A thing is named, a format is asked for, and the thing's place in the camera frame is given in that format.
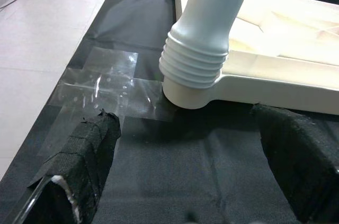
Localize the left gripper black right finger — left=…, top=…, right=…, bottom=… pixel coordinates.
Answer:
left=251, top=103, right=339, bottom=224

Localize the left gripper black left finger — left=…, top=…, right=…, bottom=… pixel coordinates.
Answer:
left=10, top=107, right=122, bottom=224

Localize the white plastic children table top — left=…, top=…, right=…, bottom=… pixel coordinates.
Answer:
left=162, top=0, right=339, bottom=116

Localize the clear tape patch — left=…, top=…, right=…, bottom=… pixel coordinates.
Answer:
left=37, top=46, right=177, bottom=156

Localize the white plastic table leg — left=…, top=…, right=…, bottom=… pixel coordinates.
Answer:
left=158, top=0, right=258, bottom=90

